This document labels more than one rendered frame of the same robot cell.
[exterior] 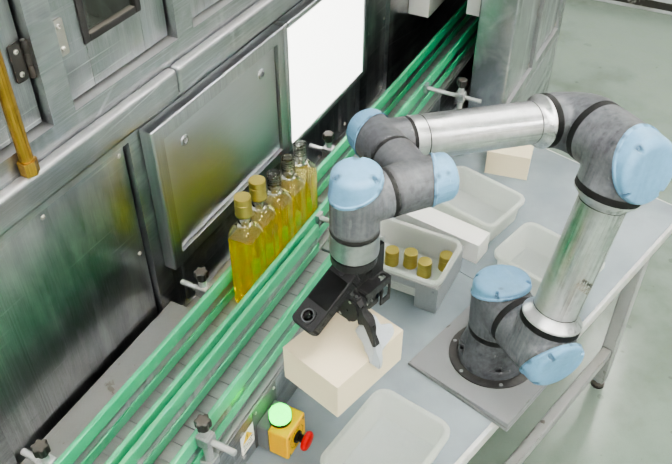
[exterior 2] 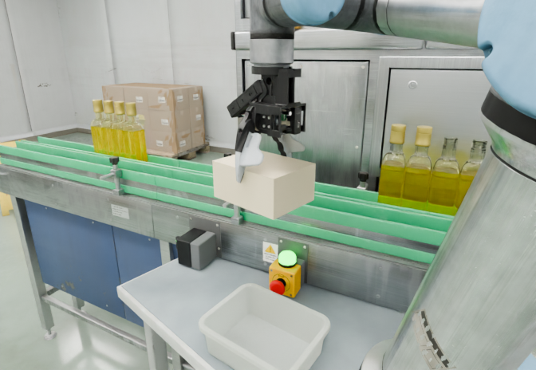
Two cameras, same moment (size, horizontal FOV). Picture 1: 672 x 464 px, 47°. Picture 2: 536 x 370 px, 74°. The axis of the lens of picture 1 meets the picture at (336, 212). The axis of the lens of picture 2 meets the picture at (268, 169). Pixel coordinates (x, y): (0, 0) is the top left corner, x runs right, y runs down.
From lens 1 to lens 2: 1.33 m
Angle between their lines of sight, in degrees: 78
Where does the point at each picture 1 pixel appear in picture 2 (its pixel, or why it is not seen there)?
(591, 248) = (451, 239)
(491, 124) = not seen: outside the picture
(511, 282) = not seen: hidden behind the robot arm
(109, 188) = (348, 83)
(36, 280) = not seen: hidden behind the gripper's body
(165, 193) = (377, 109)
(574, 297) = (405, 340)
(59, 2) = not seen: outside the picture
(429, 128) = not seen: outside the picture
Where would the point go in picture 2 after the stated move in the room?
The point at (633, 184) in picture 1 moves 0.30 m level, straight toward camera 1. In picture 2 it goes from (506, 15) to (96, 30)
